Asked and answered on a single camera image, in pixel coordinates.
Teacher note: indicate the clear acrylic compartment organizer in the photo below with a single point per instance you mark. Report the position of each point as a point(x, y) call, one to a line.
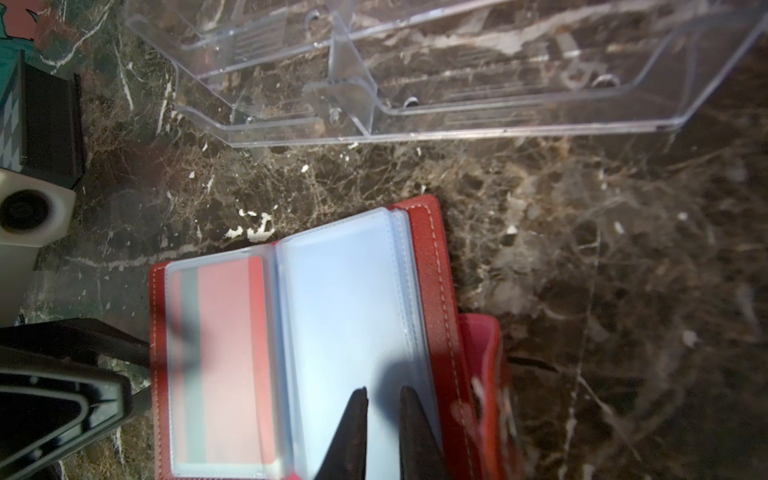
point(279, 73)

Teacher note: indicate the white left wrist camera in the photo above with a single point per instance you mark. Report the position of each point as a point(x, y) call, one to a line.
point(34, 214)

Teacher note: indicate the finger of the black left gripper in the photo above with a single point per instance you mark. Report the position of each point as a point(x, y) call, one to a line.
point(52, 407)
point(79, 339)

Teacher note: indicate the black white checkerboard calibration board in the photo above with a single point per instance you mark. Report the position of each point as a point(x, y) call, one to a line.
point(41, 125)

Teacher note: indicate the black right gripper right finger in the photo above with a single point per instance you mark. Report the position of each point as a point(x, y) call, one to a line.
point(420, 455)

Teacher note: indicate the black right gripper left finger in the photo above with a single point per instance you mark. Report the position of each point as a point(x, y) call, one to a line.
point(346, 456)

